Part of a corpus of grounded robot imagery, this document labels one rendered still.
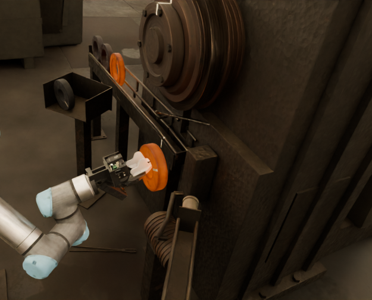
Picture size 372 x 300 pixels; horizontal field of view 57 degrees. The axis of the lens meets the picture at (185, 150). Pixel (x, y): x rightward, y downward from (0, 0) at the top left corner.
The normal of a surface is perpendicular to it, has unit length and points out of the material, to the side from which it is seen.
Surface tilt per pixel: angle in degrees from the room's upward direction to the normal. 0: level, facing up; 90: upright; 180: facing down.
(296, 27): 90
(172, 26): 47
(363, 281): 0
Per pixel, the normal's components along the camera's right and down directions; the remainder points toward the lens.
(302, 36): -0.88, 0.17
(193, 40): 0.04, 0.21
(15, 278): 0.15, -0.80
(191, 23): 0.00, -0.05
